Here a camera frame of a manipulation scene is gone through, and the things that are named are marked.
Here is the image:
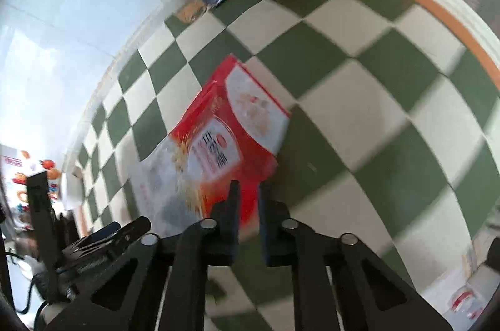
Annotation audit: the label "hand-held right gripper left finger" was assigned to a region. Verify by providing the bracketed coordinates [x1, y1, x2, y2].
[43, 179, 241, 331]

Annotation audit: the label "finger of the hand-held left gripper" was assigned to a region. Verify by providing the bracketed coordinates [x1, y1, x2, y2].
[74, 217, 152, 253]
[82, 222, 121, 243]

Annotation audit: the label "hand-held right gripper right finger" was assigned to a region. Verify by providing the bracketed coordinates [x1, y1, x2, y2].
[260, 183, 456, 331]

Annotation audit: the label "red and clear noodle bag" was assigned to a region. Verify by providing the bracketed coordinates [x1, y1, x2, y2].
[129, 54, 292, 238]

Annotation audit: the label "green white checkered table mat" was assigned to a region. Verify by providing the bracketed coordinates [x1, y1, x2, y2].
[76, 0, 500, 331]

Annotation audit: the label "white red wrapper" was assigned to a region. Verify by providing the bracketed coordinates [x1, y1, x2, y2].
[449, 284, 485, 320]

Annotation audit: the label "colourful wall stickers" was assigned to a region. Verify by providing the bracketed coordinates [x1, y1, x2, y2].
[0, 149, 63, 234]

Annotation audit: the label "black cable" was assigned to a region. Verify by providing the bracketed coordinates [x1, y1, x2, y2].
[8, 253, 43, 316]

